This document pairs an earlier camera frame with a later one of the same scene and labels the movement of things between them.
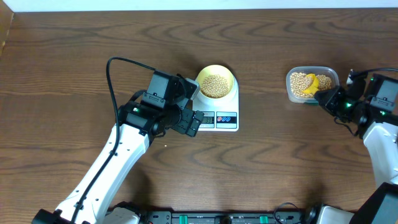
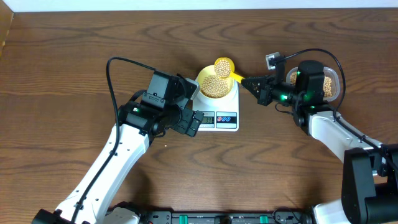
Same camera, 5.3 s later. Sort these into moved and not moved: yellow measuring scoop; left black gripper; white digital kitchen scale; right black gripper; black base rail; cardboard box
Moved: yellow measuring scoop; right black gripper
Not moved: black base rail; left black gripper; white digital kitchen scale; cardboard box
